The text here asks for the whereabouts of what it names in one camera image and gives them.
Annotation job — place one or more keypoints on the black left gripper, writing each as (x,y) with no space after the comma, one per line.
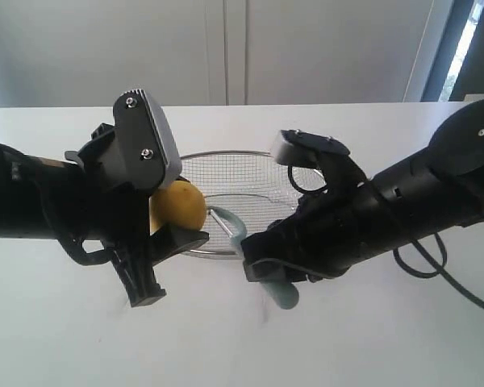
(117,213)

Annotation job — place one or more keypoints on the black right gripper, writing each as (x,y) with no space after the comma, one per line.
(342,223)

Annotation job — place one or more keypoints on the teal handled vegetable peeler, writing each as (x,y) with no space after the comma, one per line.
(272,275)

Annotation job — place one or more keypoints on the yellow lemon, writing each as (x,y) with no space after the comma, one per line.
(181,204)

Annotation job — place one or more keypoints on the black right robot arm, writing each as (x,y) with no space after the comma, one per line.
(441,185)

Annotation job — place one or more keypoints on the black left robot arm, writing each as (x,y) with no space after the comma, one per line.
(44,199)

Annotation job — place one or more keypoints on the white cabinet doors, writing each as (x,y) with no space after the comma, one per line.
(86,53)

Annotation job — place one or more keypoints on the metal wire mesh basket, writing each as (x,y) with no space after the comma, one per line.
(245,191)

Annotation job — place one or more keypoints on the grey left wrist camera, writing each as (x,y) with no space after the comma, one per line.
(150,156)

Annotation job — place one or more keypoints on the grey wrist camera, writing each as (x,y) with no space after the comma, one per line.
(150,156)
(300,149)

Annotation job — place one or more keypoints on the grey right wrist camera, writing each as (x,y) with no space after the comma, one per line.
(300,149)

